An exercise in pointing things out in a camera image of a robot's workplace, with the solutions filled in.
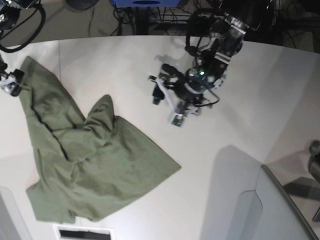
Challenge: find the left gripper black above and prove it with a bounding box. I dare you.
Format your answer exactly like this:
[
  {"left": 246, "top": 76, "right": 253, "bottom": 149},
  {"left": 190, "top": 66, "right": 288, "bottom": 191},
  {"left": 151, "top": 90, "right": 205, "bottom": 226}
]
[{"left": 152, "top": 63, "right": 220, "bottom": 108}]

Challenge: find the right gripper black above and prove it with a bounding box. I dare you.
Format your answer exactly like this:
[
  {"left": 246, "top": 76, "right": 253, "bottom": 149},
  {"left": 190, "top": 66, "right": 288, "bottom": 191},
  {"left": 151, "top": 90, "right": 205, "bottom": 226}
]
[{"left": 0, "top": 55, "right": 25, "bottom": 97}]

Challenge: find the green t-shirt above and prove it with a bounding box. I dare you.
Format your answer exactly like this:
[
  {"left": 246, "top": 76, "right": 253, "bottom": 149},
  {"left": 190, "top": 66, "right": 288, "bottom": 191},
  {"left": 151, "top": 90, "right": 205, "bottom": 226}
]
[{"left": 19, "top": 57, "right": 181, "bottom": 224}]

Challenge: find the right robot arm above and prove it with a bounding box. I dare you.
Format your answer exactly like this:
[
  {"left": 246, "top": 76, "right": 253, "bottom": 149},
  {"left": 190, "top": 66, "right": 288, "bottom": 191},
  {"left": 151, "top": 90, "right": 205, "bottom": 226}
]
[{"left": 0, "top": 0, "right": 47, "bottom": 97}]

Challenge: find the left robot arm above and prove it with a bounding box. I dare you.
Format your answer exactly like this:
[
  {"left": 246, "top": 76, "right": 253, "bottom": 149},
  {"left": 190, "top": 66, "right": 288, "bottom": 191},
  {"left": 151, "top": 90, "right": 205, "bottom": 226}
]
[{"left": 149, "top": 0, "right": 275, "bottom": 108}]

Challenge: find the blue plastic bin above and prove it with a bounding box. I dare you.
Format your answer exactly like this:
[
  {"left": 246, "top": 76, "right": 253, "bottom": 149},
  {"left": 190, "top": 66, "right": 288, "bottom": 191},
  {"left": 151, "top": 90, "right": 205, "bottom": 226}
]
[{"left": 112, "top": 0, "right": 180, "bottom": 7}]

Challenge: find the black round fan base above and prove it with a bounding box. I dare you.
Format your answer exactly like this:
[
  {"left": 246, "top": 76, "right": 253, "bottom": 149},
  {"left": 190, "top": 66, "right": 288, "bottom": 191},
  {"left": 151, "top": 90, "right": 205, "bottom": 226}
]
[{"left": 65, "top": 0, "right": 99, "bottom": 11}]

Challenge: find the grey metal stand right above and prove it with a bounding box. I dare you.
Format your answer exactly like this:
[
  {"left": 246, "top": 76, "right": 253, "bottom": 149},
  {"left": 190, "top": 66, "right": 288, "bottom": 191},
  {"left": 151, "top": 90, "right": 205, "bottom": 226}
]
[{"left": 260, "top": 139, "right": 320, "bottom": 240}]

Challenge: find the black table leg post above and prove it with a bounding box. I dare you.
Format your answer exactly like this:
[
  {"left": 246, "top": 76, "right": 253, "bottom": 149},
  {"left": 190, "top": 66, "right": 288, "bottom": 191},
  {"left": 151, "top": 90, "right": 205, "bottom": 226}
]
[{"left": 134, "top": 7, "right": 151, "bottom": 36}]

